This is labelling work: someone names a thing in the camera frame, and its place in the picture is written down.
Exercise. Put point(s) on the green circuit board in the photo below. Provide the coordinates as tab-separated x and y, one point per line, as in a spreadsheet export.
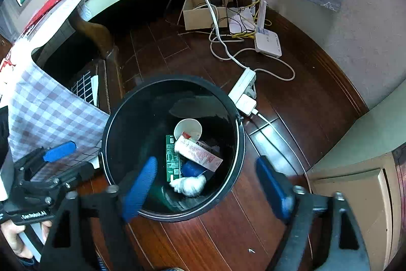
173	162

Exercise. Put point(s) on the pink checkered tablecloth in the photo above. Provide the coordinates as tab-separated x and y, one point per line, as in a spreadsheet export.
41	111

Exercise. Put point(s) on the white wifi router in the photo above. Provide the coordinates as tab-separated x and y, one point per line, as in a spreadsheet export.
266	41

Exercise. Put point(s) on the cardboard box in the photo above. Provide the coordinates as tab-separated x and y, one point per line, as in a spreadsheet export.
196	14

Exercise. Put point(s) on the red white milk carton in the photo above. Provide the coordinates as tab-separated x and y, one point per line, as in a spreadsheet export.
194	152

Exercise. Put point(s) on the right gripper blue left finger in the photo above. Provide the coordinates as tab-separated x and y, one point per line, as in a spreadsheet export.
121	203

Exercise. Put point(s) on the black trash bin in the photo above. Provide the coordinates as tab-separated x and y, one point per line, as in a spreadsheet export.
137	128

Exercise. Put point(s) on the white power strip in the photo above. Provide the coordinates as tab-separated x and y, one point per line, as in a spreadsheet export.
243	93

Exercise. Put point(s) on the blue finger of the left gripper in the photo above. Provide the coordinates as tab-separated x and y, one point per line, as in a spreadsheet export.
39	157
73	176

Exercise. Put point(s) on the white paper cup in bin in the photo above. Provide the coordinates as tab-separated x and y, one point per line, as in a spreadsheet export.
189	126

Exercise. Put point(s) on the person's left hand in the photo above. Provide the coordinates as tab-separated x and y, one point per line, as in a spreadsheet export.
12	233

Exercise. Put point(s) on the white tissue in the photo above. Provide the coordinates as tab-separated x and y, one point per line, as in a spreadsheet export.
189	186

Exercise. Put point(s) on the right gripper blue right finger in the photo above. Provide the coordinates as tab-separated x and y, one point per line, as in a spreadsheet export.
289	201

